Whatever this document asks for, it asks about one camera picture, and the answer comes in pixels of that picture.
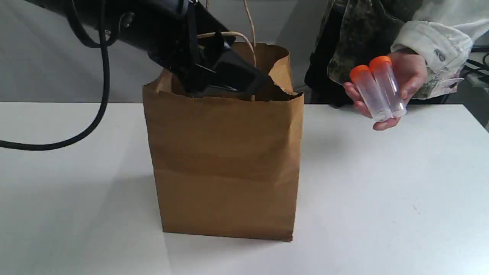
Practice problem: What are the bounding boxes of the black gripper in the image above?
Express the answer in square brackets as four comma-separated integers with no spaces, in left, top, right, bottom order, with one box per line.
[148,0,268,97]

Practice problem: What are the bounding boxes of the brown paper bag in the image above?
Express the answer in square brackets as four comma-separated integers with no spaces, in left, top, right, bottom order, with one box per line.
[142,36,304,242]

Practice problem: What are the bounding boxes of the orange-capped clear tube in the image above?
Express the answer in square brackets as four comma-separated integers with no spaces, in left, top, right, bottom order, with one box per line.
[350,65,393,122]
[369,56,407,118]

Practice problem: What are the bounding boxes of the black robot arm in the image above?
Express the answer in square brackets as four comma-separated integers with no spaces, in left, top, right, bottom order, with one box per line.
[31,0,268,96]

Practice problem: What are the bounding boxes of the person's left forearm sleeve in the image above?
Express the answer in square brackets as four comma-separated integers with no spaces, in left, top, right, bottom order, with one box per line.
[391,0,488,100]

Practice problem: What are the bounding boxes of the person's left hand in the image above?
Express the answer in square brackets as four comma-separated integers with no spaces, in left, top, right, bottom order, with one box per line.
[343,49,427,118]

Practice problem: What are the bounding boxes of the person's torso camouflage jacket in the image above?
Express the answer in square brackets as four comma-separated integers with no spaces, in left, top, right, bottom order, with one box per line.
[304,0,422,107]

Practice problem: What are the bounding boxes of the black cables on side table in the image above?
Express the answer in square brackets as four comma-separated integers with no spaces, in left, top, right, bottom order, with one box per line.
[462,46,489,94]

